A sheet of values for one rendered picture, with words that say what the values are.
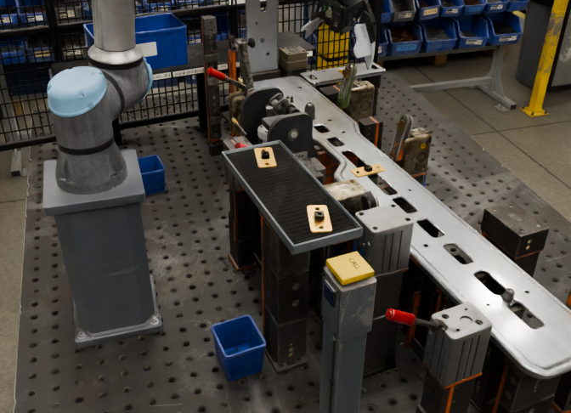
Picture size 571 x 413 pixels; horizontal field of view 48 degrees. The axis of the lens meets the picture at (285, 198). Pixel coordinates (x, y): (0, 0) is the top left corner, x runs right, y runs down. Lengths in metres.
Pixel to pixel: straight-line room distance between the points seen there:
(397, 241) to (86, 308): 0.74
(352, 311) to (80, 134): 0.65
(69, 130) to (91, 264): 0.31
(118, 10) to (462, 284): 0.88
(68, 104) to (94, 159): 0.13
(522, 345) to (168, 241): 1.08
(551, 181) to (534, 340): 2.64
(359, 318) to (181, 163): 1.32
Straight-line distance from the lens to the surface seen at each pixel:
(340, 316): 1.09
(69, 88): 1.35
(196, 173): 2.23
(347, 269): 1.06
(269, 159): 1.36
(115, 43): 1.42
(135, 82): 1.46
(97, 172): 1.40
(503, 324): 1.26
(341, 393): 1.24
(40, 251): 1.97
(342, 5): 1.20
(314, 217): 1.17
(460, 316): 1.16
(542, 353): 1.23
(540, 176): 3.87
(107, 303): 1.57
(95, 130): 1.37
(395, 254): 1.31
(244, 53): 1.88
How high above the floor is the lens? 1.83
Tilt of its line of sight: 33 degrees down
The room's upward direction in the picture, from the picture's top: straight up
